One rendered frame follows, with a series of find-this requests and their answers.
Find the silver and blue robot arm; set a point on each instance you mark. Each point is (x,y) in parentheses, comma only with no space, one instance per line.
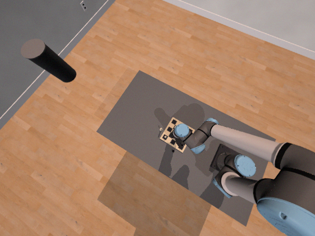
(288,201)

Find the chessboard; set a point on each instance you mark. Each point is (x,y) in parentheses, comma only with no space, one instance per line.
(174,122)

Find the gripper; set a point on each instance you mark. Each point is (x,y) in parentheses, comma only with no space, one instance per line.
(179,142)

